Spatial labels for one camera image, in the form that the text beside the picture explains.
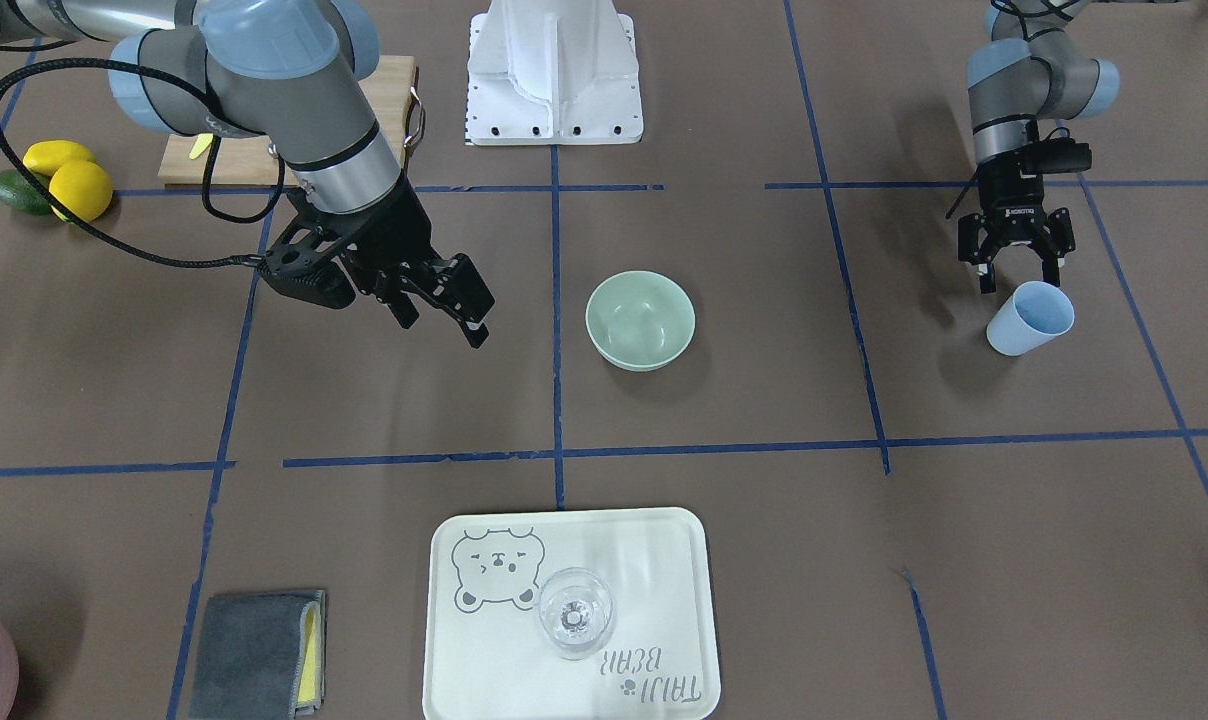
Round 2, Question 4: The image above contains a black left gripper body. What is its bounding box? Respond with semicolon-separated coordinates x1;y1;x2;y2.
959;158;1075;266

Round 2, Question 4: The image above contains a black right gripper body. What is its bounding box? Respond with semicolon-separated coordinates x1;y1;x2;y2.
290;178;440;294

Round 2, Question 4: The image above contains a light blue plastic cup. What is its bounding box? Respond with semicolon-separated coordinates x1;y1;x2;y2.
985;281;1076;358

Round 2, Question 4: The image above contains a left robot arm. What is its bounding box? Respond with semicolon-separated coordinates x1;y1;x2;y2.
959;1;1121;294

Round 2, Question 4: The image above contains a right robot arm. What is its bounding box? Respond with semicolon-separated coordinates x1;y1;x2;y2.
0;1;494;347

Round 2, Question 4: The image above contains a green ceramic bowl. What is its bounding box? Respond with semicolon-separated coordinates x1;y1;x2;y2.
583;271;697;372

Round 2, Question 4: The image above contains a wooden cutting board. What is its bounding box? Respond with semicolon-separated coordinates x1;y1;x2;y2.
157;56;424;187

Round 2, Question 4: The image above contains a yellow lemon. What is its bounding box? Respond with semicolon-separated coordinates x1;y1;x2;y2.
48;161;114;222
22;138;95;178

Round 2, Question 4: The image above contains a clear wine glass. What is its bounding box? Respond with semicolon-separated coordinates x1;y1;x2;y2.
536;568;617;661

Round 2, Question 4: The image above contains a cream bear serving tray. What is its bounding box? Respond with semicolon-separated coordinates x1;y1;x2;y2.
422;507;722;719

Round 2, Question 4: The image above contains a grey yellow folded cloth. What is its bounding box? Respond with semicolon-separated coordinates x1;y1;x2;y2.
188;588;329;719

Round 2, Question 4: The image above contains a green avocado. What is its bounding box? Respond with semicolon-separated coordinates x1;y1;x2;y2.
0;169;54;217

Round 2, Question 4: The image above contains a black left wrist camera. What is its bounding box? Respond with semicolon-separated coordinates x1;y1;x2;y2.
1014;137;1093;178

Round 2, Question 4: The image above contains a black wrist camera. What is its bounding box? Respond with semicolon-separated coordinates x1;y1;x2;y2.
256;217;356;310
1014;137;1093;178

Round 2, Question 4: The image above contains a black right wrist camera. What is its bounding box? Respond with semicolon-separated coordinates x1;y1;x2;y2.
256;217;356;310

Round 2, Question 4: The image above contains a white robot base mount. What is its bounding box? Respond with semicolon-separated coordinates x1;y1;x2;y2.
464;1;645;146

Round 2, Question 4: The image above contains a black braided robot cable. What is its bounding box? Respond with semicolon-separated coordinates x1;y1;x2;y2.
0;58;288;271

